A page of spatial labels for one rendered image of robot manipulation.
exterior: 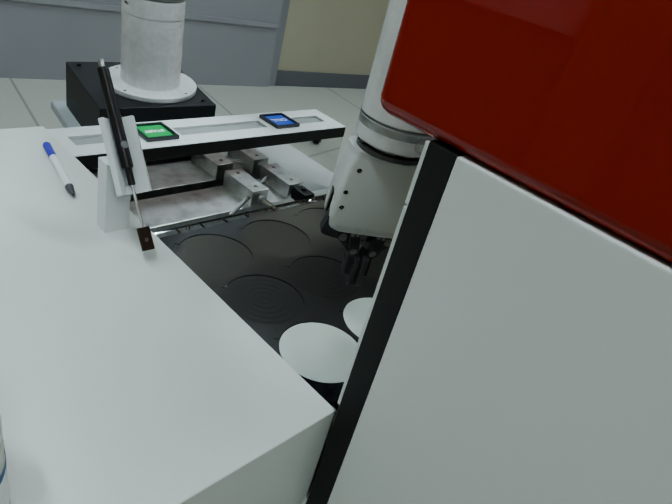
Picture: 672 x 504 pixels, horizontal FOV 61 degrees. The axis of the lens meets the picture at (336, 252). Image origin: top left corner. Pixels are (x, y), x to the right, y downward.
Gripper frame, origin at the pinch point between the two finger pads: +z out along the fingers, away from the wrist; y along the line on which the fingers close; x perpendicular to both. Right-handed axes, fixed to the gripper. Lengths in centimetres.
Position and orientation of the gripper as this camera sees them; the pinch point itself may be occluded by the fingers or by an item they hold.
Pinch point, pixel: (355, 265)
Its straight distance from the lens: 67.3
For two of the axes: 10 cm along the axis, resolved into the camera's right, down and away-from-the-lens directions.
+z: -2.3, 8.3, 5.1
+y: -9.6, -1.2, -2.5
